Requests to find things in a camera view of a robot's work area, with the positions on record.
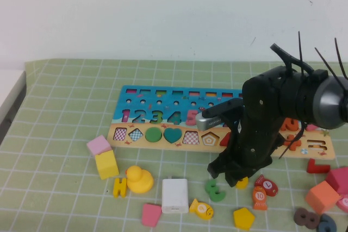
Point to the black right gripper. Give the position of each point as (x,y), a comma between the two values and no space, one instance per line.
(258,123)

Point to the yellow number 6 piece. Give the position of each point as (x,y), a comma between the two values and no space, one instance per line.
(242,183)

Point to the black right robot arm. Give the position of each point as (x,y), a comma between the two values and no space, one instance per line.
(323,101)

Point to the green number 3 piece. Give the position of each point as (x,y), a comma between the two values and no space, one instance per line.
(216,194)

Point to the red triangle piece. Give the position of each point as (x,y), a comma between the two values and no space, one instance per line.
(224,141)

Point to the orange fish piece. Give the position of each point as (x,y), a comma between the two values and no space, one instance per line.
(259,197)

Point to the red fish piece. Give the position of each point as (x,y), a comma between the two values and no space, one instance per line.
(268,185)

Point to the yellow fish piece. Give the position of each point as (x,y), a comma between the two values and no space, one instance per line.
(201,208)

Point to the yellow pentagon piece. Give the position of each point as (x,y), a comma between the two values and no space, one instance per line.
(243,219)

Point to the pink number 5 piece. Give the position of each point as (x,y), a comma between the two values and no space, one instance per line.
(191,119)

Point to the teal heart piece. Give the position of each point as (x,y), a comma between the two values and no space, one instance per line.
(172,135)

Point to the orange plus piece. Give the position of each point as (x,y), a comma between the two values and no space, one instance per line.
(293,143)

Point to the orange number 10 piece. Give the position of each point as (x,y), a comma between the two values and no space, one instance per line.
(291,126)

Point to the green circle piece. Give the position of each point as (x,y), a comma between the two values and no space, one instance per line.
(153,134)

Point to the red angle sign piece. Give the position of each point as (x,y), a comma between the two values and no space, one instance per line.
(313,169)

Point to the brown number 8 piece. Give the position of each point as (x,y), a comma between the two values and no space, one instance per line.
(301,217)

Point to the pink trapezoid piece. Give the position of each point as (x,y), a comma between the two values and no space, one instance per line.
(150,214)

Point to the blue wooden number puzzle board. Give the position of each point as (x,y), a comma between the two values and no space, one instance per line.
(163,101)

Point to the pink greater-than piece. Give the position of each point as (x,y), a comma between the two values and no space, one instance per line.
(312,127)

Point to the yellow letter H piece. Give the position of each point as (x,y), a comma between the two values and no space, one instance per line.
(119,187)

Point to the dark grey number 9 piece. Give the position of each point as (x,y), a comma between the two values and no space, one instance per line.
(322,225)

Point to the pink round piece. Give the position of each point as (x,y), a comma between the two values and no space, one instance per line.
(343,203)

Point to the white charger adapter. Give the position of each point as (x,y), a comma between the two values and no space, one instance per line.
(174,195)

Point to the black zip tie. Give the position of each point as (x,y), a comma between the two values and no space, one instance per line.
(340,58)
(330,66)
(300,52)
(292,145)

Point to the yellow rubber duck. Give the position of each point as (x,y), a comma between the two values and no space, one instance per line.
(140,181)

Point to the orange cube block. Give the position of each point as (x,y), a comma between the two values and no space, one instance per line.
(322,198)

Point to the magenta block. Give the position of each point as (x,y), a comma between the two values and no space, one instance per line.
(339,179)

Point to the yellow cube block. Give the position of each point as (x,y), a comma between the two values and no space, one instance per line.
(107,165)

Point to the pink cube block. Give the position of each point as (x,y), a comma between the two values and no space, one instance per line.
(98,144)

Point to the green checked tablecloth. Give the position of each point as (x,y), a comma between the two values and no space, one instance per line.
(54,107)

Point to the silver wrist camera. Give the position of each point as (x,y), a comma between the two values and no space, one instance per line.
(212,122)

